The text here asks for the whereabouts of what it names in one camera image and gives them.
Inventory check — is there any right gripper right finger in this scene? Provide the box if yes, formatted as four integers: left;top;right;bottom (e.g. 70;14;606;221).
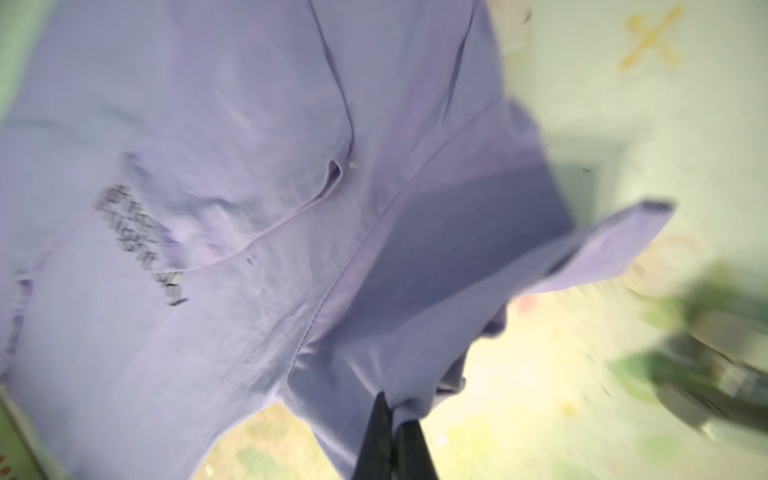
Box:
394;420;439;480

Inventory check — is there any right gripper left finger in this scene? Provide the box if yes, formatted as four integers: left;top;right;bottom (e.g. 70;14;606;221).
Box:
352;392;393;480

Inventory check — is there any purple t shirt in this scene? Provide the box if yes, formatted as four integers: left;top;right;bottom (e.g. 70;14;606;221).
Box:
1;1;673;479

